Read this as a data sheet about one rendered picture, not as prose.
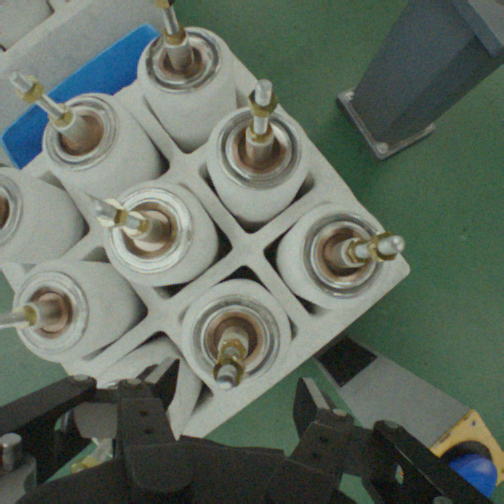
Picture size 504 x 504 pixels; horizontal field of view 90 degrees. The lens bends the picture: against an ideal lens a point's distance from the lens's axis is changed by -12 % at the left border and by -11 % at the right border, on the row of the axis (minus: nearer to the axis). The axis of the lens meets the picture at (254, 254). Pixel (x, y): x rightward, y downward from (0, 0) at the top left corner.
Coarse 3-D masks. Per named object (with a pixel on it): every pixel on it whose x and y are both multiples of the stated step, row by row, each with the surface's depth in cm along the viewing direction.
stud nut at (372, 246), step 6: (372, 234) 17; (378, 234) 16; (384, 234) 16; (390, 234) 16; (372, 240) 16; (378, 240) 16; (366, 246) 17; (372, 246) 16; (372, 252) 16; (378, 252) 16; (372, 258) 17; (378, 258) 16; (384, 258) 16; (390, 258) 16
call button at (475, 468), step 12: (468, 456) 16; (480, 456) 16; (456, 468) 16; (468, 468) 16; (480, 468) 15; (492, 468) 16; (468, 480) 15; (480, 480) 15; (492, 480) 15; (492, 492) 15
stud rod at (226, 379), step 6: (228, 348) 19; (234, 348) 19; (222, 366) 15; (228, 366) 15; (222, 372) 14; (228, 372) 14; (234, 372) 15; (222, 378) 14; (228, 378) 14; (234, 378) 14; (222, 384) 14; (228, 384) 14; (234, 384) 14
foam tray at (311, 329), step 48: (144, 96) 33; (240, 96) 33; (192, 192) 35; (336, 192) 32; (96, 240) 31; (240, 240) 31; (144, 288) 31; (192, 288) 31; (384, 288) 31; (144, 336) 30; (192, 432) 30
